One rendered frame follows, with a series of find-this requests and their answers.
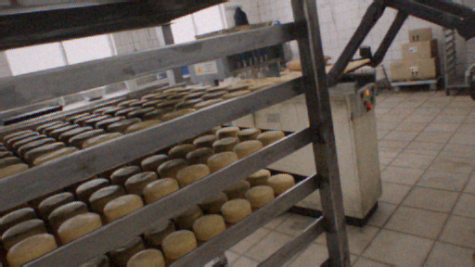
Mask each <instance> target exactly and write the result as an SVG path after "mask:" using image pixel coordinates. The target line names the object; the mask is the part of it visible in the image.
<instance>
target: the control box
mask: <svg viewBox="0 0 475 267"><path fill-rule="evenodd" d="M372 86H373V87H374V92H372V90H371V88H372ZM367 89H368V91H369V94H368V95H367V94H366V90H367ZM361 93H363V94H364V97H363V99H362V98H361ZM371 96H373V97H374V101H370V97H371ZM353 98H354V112H355V117H361V116H364V115H365V114H366V113H367V112H368V111H369V110H371V109H372V108H374V107H375V106H376V92H375V84H374V83H369V84H367V85H365V87H361V88H359V90H357V93H356V94H353ZM365 101H366V102H367V105H366V106H365ZM367 106H368V107H367ZM368 108H369V110H367V109H368Z"/></svg>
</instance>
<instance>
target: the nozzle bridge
mask: <svg viewBox="0 0 475 267"><path fill-rule="evenodd" d="M268 47H269V49H270V56H269V49H268ZM268 47H265V48H264V50H265V51H266V54H267V56H268V57H267V61H265V59H264V58H262V61H263V62H260V59H258V60H257V64H255V62H254V60H253V59H254V55H255V56H256V58H258V57H259V51H260V53H261V56H262V57H263V55H264V51H263V49H262V48H261V49H258V50H259V51H258V50H253V52H254V55H253V53H252V51H248V54H249V56H250V59H251V60H253V61H252V62H251V64H252V65H251V66H249V61H248V59H249V58H248V55H247V53H246V52H243V53H240V54H241V55H240V54H236V55H233V56H226V57H220V58H217V59H214V60H210V61H207V62H200V63H197V64H193V65H189V66H188V73H189V76H190V80H191V82H192V83H194V82H202V86H206V85H211V86H212V87H215V86H218V85H219V82H218V79H228V78H231V76H234V75H237V74H239V73H243V72H247V71H249V70H254V69H256V68H261V67H264V74H265V78H273V77H277V78H278V77H280V75H279V66H278V62H279V61H283V60H287V59H289V55H288V49H287V45H286V43H284V44H274V45H271V46H268ZM242 56H243V57H244V59H245V61H248V62H247V63H246V66H247V67H246V68H243V63H242V64H241V65H240V69H238V68H237V59H238V61H239V63H241V62H242ZM267 65H269V70H267V68H266V67H265V66H267Z"/></svg>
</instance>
